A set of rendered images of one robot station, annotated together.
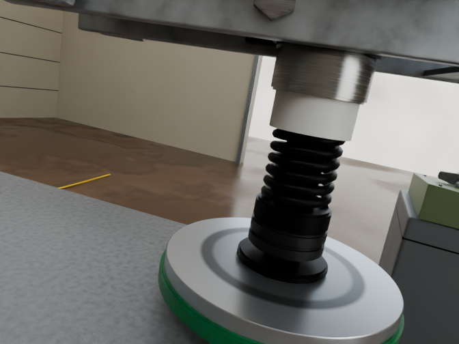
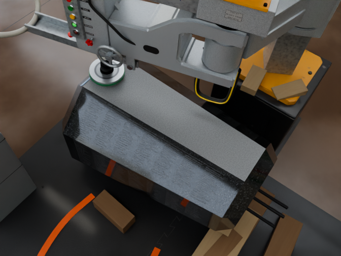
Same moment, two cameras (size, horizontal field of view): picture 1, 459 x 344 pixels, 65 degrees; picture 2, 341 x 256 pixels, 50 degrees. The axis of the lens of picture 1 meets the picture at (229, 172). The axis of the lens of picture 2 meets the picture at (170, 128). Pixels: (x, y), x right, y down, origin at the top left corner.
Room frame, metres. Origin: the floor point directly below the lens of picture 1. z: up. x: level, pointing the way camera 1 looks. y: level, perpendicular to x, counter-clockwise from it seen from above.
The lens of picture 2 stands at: (1.64, 0.68, 2.62)
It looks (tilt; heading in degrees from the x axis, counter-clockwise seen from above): 58 degrees down; 193
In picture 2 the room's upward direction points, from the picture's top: 6 degrees clockwise
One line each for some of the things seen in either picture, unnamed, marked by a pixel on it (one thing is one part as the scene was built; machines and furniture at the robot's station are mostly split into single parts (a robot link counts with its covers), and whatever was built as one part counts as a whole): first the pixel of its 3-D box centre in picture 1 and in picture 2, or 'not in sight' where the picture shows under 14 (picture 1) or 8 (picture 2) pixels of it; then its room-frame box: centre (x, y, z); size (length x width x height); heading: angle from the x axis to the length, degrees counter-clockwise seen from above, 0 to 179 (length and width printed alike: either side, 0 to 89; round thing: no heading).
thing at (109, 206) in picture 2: not in sight; (113, 211); (0.89, 0.16, 0.07); 0.30 x 0.12 x 0.12; 67
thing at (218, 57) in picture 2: not in sight; (224, 45); (0.33, 0.60, 1.35); 0.19 x 0.19 x 0.20
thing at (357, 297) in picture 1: (279, 265); (106, 70); (0.31, -0.06, 0.88); 0.21 x 0.21 x 0.01
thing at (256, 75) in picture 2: not in sight; (253, 80); (0.01, 0.82, 0.81); 0.20 x 0.10 x 0.05; 170
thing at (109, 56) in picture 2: not in sight; (112, 52); (0.44, 0.05, 1.20); 0.15 x 0.10 x 0.15; 88
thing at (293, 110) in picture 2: not in sight; (261, 99); (-0.22, 0.94, 0.37); 0.66 x 0.66 x 0.74; 72
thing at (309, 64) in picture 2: not in sight; (276, 64); (-0.22, 0.94, 0.76); 0.49 x 0.49 x 0.05; 72
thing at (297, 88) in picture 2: not in sight; (289, 89); (0.00, 1.05, 0.80); 0.20 x 0.10 x 0.05; 123
